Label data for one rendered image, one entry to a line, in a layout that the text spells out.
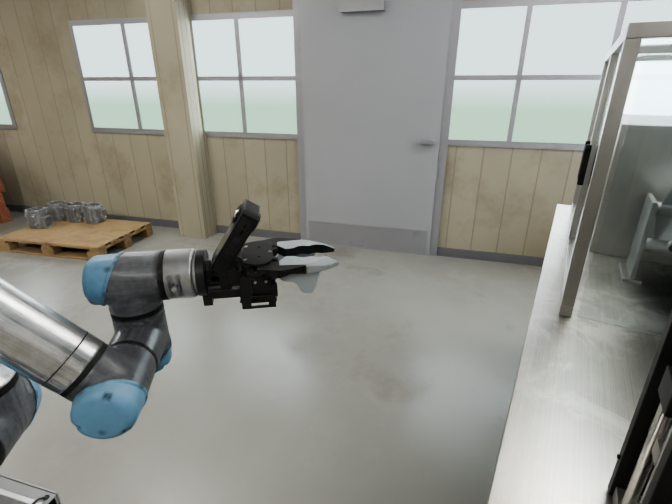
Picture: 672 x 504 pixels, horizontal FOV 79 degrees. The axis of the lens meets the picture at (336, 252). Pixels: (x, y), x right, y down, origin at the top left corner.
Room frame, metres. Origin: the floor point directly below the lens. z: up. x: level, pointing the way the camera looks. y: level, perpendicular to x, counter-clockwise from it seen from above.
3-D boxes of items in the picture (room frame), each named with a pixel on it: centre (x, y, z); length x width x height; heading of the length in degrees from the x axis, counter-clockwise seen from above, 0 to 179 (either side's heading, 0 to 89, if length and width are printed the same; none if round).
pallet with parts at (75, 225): (3.83, 2.57, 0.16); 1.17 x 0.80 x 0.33; 74
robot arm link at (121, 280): (0.55, 0.31, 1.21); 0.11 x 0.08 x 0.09; 100
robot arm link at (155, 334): (0.53, 0.30, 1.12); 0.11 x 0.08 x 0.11; 10
